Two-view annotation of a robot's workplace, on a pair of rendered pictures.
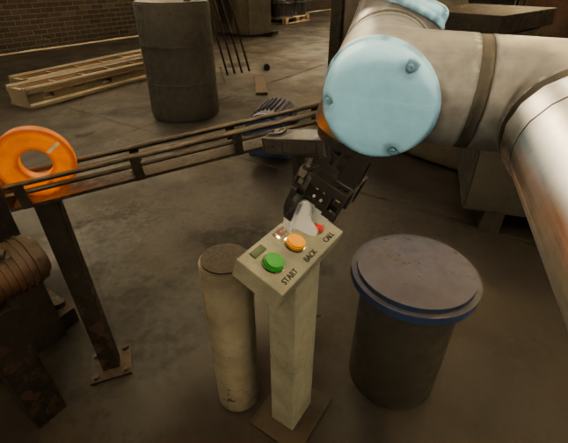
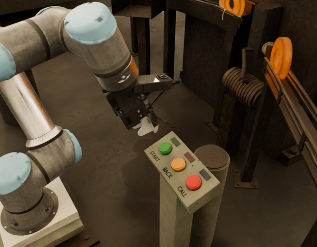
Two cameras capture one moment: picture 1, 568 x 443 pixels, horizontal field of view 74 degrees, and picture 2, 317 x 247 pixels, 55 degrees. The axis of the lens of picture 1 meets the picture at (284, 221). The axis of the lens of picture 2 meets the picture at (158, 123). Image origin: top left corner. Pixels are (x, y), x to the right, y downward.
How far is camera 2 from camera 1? 1.02 m
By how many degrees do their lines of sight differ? 86
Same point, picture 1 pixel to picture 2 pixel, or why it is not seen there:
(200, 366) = (227, 221)
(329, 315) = not seen: outside the picture
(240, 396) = not seen: hidden behind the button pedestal
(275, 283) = (151, 147)
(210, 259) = (212, 149)
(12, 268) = (242, 88)
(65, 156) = (279, 64)
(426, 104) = not seen: hidden behind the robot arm
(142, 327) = (273, 196)
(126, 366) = (238, 183)
